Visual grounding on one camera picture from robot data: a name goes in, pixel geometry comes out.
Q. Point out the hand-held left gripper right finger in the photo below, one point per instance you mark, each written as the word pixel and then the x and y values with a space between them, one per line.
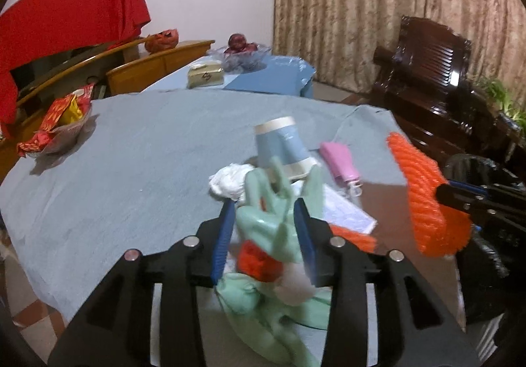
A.
pixel 306 243

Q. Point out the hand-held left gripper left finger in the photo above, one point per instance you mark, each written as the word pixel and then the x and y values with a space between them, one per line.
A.
pixel 222 239

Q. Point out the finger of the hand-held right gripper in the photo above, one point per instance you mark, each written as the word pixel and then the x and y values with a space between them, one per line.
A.
pixel 466 185
pixel 458 200

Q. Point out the orange foam fruit net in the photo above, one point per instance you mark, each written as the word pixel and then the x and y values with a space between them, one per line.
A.
pixel 257 264
pixel 427 202

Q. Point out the green rubber glove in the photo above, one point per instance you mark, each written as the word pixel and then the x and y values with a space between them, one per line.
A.
pixel 263 223

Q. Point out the white tissue wad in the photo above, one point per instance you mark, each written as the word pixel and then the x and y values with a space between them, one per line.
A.
pixel 294 289
pixel 228 182

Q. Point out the white paper sheet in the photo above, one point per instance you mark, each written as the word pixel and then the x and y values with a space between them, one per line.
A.
pixel 349 213

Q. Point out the pink squeeze bottle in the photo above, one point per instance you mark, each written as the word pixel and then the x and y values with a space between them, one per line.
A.
pixel 339 161

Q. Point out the blue paper cup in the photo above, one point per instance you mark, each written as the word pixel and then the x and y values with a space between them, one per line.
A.
pixel 281 145

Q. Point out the green potted plant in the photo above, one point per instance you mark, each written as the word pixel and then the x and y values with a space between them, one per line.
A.
pixel 501 98

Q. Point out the dark wooden armchair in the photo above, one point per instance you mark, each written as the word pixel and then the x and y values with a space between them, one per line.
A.
pixel 431 75

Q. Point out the tissue pack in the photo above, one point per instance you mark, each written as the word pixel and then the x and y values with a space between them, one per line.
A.
pixel 204 76

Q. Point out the blue plastic sheet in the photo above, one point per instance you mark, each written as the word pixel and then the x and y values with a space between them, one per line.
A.
pixel 271 79

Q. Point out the glass fruit bowl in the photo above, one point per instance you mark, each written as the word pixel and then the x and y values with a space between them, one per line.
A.
pixel 242 61

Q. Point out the clear plastic dish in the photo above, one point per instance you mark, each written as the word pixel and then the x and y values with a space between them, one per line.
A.
pixel 68 133

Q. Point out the dark red fruit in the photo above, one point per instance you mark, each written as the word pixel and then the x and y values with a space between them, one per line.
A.
pixel 239 42

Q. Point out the red snack bag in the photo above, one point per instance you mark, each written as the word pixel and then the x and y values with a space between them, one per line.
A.
pixel 61 114

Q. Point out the orange plastic bag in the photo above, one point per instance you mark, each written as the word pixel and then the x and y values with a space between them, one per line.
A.
pixel 162 41

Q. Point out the beige patterned curtain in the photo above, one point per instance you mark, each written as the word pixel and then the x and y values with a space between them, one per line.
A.
pixel 370 1

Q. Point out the red cloth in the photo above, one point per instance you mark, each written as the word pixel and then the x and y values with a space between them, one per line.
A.
pixel 70 9

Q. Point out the wooden sofa frame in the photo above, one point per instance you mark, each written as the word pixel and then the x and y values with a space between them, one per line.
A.
pixel 49 79

